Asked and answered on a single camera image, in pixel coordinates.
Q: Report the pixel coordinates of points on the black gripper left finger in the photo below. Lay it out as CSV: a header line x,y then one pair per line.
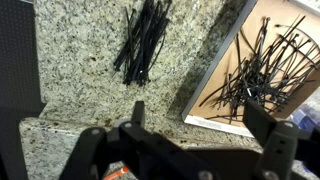
x,y
90,150

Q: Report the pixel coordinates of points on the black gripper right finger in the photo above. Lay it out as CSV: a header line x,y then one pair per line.
x,y
278,150

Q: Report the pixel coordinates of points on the bundle of black zip ties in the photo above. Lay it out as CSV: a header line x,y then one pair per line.
x,y
143,43

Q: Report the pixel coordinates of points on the cardboard cover box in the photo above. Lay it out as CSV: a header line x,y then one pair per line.
x,y
266,13

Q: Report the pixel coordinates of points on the orange marker pen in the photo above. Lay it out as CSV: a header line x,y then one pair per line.
x,y
116,173

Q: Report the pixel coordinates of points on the small clear water bottle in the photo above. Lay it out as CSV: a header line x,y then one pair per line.
x,y
303,120

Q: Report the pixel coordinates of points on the pile of black zip ties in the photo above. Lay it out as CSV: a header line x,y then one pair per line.
x,y
260,76

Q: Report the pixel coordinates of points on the black perforated panel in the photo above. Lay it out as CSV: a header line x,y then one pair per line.
x,y
16,50

